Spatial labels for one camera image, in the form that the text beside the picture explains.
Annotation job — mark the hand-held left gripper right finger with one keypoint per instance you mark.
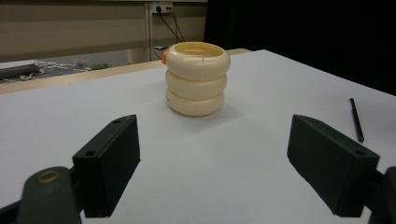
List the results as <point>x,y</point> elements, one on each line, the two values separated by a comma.
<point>330,165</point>

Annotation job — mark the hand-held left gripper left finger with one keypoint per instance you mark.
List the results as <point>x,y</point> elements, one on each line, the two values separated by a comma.
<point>107,161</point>

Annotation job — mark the cream ribbed round holder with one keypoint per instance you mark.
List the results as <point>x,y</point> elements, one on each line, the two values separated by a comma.
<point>196,90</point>

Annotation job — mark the thin black pencil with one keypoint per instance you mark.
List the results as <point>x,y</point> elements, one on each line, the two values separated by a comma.
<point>356,121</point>

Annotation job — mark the light wooden table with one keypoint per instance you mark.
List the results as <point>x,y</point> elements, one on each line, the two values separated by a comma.
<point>93,74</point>

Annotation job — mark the white board sheet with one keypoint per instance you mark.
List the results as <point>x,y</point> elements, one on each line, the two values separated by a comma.
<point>202,155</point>

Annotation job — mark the green object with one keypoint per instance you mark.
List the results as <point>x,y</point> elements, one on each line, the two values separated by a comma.
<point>100,66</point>

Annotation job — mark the small orange object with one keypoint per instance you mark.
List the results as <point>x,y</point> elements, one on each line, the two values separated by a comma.
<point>164,57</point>

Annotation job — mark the black curtain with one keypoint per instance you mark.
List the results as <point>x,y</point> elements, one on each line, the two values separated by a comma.
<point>295,31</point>

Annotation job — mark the white wall socket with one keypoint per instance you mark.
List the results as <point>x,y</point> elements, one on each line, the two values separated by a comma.
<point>162,6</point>

